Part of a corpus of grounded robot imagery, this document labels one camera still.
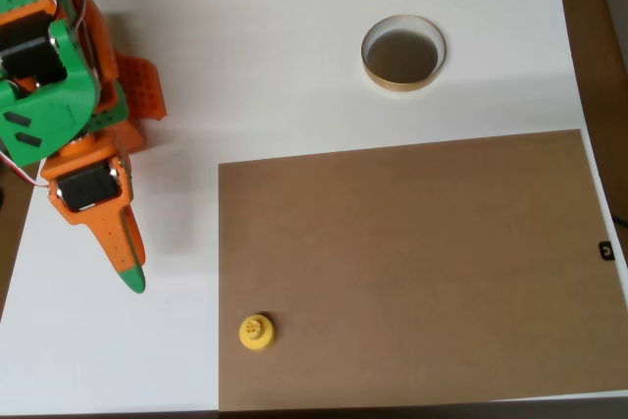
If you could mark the brown fibreboard sheet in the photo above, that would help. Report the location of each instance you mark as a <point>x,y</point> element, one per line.
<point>407,272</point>

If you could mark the small yellow plastic piece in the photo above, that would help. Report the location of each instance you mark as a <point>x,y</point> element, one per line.
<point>256,333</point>

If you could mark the small black clip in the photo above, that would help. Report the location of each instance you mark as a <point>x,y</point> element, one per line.
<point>605,251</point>

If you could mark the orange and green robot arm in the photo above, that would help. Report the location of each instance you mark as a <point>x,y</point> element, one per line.
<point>44,105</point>

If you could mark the round gold-rimmed bowl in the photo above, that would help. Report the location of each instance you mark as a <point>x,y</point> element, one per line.
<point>403,58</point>

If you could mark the orange gripper black servo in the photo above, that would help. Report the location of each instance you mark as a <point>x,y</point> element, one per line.
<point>89,191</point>

